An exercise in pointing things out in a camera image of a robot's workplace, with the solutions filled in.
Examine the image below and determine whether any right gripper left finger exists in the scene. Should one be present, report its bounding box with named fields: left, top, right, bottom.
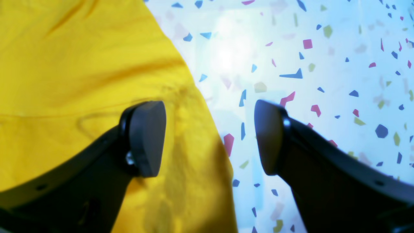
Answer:
left=0, top=101, right=167, bottom=233

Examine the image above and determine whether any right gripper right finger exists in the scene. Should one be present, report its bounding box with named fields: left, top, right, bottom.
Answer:
left=254, top=99, right=414, bottom=233

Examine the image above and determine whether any yellow T-shirt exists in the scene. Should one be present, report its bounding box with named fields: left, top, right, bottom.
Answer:
left=0, top=0, right=238, bottom=233

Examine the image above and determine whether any terrazzo patterned table cloth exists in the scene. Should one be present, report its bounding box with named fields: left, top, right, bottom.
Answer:
left=145, top=0, right=414, bottom=233

